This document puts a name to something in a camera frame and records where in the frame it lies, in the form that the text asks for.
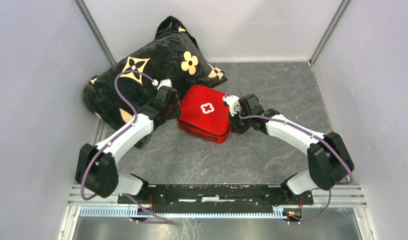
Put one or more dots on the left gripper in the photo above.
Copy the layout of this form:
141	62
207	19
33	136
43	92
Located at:
177	113

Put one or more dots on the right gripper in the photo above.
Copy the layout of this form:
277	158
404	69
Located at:
234	127

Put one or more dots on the red medicine kit case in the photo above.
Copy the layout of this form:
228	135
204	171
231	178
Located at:
203	114

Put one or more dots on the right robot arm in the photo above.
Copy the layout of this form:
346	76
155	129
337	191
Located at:
329	161

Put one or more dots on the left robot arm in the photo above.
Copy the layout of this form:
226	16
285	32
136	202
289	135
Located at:
96	170

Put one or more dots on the black pillow with gold flowers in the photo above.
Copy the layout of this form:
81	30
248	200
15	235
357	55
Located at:
174	54

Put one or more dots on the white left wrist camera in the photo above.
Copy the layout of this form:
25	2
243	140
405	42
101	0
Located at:
161	83

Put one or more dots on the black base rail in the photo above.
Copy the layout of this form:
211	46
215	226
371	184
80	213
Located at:
220	198

